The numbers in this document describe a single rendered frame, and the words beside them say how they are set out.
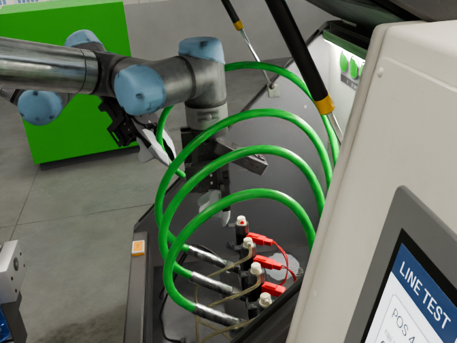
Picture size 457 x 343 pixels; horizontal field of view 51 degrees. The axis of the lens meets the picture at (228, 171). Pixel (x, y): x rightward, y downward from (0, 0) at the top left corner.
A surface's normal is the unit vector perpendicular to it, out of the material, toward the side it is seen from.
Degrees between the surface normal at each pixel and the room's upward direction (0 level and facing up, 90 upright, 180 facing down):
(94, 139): 90
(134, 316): 0
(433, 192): 76
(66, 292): 0
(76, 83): 113
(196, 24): 90
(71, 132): 90
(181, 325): 0
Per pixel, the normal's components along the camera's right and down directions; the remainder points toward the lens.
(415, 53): -0.98, -0.10
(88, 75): 0.66, 0.34
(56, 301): -0.07, -0.90
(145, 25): 0.19, 0.41
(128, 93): -0.73, 0.33
